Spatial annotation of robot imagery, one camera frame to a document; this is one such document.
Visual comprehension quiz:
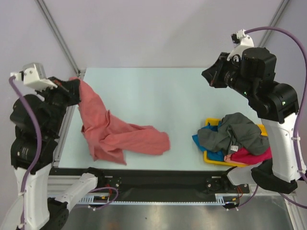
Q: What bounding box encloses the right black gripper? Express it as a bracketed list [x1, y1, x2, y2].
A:
[201, 52, 256, 99]

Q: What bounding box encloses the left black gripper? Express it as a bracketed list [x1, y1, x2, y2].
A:
[37, 74, 83, 134]

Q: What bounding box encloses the salmon pink t shirt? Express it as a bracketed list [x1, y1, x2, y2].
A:
[69, 77, 170, 165]

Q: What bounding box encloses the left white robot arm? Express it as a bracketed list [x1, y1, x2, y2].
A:
[9, 73, 106, 230]

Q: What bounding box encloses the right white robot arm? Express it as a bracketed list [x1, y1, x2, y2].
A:
[201, 47, 306, 194]

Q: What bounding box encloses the grey t shirt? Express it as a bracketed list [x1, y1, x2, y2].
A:
[197, 112, 270, 156]

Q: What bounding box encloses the yellow plastic bin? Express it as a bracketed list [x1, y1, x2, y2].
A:
[203, 117, 268, 167]

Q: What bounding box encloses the blue t shirt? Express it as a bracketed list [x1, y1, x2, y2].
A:
[192, 123, 224, 162]

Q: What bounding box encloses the magenta t shirt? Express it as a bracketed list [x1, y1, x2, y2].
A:
[224, 148, 272, 165]

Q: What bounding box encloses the left aluminium corner post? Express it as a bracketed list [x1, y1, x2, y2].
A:
[35, 0, 81, 76]

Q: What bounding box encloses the aluminium corner post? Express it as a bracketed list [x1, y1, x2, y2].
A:
[259, 0, 290, 47]
[35, 0, 81, 76]

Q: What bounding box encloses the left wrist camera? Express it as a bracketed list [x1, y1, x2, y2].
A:
[11, 63, 58, 92]

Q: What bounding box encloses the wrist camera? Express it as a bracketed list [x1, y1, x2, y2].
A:
[11, 63, 58, 92]
[227, 29, 254, 61]

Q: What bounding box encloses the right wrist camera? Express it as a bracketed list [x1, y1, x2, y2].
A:
[227, 29, 254, 61]

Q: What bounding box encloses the right aluminium corner post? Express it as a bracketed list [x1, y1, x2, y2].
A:
[259, 0, 290, 47]

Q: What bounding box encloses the aluminium frame rail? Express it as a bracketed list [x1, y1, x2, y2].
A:
[45, 176, 298, 196]

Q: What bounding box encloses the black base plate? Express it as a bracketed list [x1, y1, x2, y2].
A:
[50, 168, 250, 198]

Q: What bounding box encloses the slotted cable duct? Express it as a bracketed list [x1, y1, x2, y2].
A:
[77, 194, 238, 208]

